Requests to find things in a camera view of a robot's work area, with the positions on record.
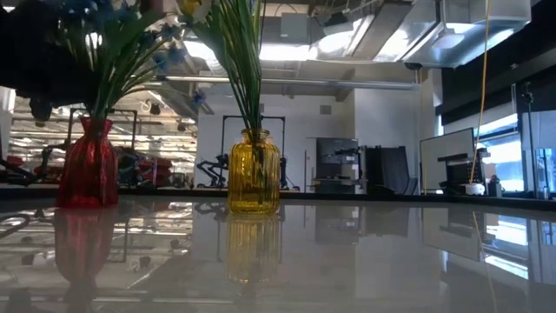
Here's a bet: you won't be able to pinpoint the yellow ribbed glass vase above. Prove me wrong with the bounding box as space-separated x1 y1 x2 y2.
227 128 281 216

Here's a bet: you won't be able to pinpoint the white flower bunch green stems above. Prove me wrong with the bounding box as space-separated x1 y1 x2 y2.
176 0 268 206

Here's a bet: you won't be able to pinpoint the blue flower bunch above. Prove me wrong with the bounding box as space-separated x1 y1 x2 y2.
55 0 209 122

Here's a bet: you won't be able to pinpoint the red ribbed glass vase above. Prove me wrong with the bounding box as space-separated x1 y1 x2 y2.
56 116 120 209

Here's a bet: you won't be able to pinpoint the black equipment rack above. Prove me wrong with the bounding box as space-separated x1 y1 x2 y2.
315 137 361 195

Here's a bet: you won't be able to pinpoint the grey horizontal ceiling pipe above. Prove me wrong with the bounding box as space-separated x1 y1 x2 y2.
142 73 421 91

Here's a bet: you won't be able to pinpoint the black upright panel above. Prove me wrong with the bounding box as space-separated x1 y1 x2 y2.
363 145 412 195

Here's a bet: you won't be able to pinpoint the white board panel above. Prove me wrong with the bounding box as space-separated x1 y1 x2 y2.
419 127 476 191

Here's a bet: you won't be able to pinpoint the black desk equipment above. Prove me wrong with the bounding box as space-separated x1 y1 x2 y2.
437 147 492 195

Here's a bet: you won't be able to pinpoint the black gantry frame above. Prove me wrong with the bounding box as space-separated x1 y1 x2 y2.
66 107 139 152
220 114 287 189

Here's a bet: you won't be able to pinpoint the yellow hanging cable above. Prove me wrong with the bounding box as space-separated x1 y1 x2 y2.
468 0 492 184

